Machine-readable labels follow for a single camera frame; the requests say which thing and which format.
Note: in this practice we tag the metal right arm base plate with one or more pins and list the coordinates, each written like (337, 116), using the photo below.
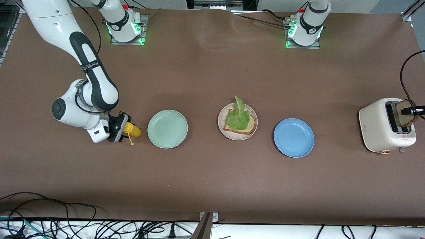
(144, 33)

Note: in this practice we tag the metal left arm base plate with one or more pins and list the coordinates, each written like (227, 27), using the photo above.
(315, 46)

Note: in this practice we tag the cream white toaster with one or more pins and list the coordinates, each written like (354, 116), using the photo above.
(375, 129)

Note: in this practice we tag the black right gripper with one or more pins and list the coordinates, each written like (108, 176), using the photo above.
(115, 126)

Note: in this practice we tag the blue plate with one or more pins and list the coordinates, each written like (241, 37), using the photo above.
(294, 137)

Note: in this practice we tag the dark side cabinet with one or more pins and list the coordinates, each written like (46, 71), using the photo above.
(5, 33)

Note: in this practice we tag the green lettuce leaf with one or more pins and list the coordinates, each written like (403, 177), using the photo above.
(237, 121)

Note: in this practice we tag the mint green plate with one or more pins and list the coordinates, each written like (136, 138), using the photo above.
(167, 129)

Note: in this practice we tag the beige plate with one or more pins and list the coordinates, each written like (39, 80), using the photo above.
(237, 137)

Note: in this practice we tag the black power plug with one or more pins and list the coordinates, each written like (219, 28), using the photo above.
(171, 232)

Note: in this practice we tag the brown bread slice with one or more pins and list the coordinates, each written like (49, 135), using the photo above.
(406, 120)
(251, 126)

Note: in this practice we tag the grey metal bracket post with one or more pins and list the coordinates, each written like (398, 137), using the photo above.
(204, 229)

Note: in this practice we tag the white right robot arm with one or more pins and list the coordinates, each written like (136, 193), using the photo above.
(49, 20)

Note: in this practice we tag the yellow mustard squeeze bottle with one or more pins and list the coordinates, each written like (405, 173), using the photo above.
(134, 130)

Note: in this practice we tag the black metal equipment frame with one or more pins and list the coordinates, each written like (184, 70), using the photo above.
(191, 4)

